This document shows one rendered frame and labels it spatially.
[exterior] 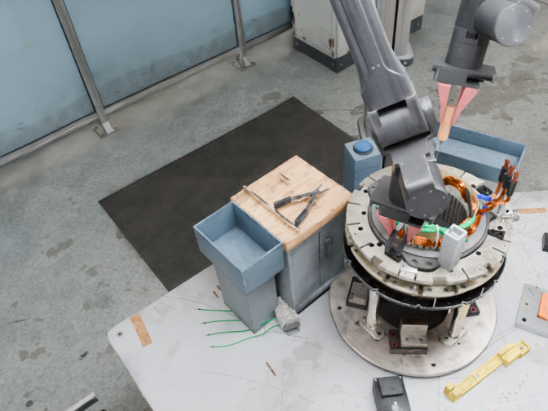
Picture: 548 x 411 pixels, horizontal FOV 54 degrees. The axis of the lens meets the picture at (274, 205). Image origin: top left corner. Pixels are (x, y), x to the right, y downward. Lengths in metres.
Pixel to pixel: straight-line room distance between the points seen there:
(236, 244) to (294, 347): 0.28
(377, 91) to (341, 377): 0.72
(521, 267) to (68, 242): 2.02
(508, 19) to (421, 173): 0.25
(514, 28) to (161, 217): 2.09
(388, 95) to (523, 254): 0.88
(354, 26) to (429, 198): 0.24
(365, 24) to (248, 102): 2.63
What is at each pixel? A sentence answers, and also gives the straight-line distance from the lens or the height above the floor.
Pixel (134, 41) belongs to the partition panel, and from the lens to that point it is 3.18.
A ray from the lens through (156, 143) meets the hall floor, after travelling 3.12.
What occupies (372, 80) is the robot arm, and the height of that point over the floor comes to 1.51.
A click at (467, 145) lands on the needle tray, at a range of 1.39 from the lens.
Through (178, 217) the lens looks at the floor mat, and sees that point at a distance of 2.64.
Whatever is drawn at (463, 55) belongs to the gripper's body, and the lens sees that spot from 0.90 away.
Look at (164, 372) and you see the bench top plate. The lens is 1.30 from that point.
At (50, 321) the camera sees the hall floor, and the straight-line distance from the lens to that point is 2.50.
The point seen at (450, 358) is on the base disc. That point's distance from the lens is 1.27.
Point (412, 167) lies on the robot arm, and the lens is 0.73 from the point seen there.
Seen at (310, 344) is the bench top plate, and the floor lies 0.78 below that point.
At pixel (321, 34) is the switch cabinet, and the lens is 3.47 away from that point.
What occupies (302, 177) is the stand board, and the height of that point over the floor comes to 1.07.
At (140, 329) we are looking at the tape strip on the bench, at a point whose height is 0.78.
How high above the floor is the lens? 1.90
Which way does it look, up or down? 46 degrees down
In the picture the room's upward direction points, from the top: 6 degrees counter-clockwise
